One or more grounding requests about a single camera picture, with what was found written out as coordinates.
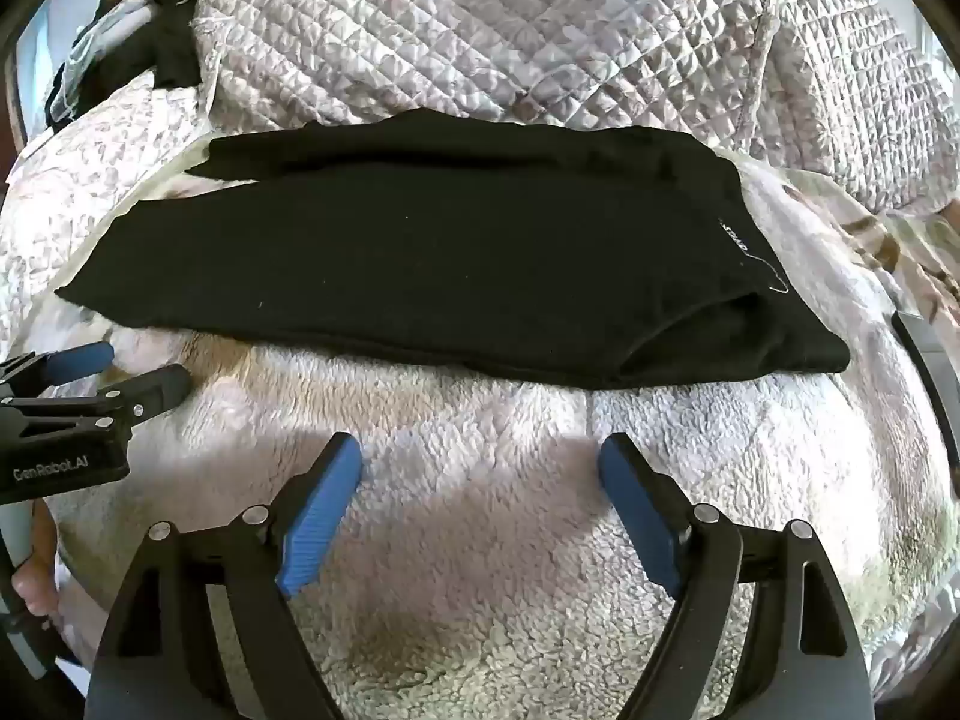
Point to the quilted beige bedspread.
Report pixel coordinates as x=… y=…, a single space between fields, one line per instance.
x=450 y=30

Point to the quilted floral bedspread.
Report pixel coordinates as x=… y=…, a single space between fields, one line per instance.
x=67 y=187

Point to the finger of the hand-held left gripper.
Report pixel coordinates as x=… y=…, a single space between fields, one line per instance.
x=161 y=388
x=79 y=361

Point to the black pants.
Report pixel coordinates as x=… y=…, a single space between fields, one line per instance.
x=450 y=262

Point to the black cloth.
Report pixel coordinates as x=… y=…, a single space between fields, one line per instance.
x=169 y=52

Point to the quilted beige pillow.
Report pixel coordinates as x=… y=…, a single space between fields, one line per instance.
x=847 y=90

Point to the wooden framed window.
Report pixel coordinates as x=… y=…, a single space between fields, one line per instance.
x=34 y=67

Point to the floral fleece blanket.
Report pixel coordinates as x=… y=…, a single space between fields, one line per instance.
x=480 y=502

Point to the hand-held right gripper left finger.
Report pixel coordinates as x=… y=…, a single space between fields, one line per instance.
x=319 y=517

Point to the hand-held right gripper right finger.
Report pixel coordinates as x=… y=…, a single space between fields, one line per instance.
x=637 y=510

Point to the pale white cloth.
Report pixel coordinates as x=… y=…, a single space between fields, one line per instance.
x=90 y=60

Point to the person's left hand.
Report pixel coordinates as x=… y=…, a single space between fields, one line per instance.
x=41 y=585

